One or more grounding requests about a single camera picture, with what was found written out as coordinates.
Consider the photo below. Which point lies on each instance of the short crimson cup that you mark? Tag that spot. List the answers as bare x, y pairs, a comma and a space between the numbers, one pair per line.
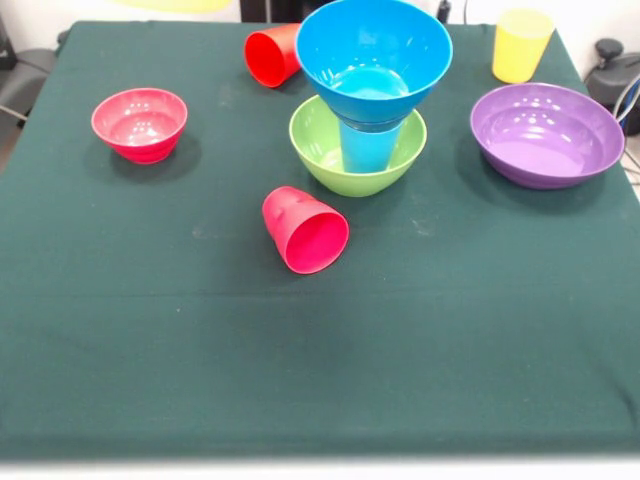
310, 240

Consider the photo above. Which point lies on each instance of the green bowl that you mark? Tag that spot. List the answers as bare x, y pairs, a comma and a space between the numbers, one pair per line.
310, 145

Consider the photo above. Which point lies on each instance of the light blue cup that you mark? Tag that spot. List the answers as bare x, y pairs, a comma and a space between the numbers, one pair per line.
367, 152

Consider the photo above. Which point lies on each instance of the small dark blue bowl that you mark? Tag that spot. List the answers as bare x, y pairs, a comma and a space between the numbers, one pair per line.
370, 126

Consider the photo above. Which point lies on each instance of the tall red cup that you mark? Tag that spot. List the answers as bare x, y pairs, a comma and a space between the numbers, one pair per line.
270, 57

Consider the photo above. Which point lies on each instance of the light blue bowl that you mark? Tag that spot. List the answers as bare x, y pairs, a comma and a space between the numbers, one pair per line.
375, 50

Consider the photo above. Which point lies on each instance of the purple bowl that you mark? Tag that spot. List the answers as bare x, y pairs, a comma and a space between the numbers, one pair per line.
545, 140

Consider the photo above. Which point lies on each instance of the large orange bowl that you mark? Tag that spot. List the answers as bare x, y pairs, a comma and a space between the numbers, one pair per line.
170, 4

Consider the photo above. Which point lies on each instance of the dark green tablecloth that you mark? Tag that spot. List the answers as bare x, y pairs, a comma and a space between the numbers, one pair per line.
320, 350

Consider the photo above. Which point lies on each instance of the small crimson bowl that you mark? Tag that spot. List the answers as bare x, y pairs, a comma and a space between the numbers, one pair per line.
139, 125

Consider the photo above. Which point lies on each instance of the yellow cup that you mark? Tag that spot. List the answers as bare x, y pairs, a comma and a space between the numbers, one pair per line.
520, 50

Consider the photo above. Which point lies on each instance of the black office chair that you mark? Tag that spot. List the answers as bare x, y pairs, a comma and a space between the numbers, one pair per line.
25, 75
610, 75

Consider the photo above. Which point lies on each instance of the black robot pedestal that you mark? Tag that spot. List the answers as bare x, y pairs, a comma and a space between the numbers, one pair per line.
265, 10

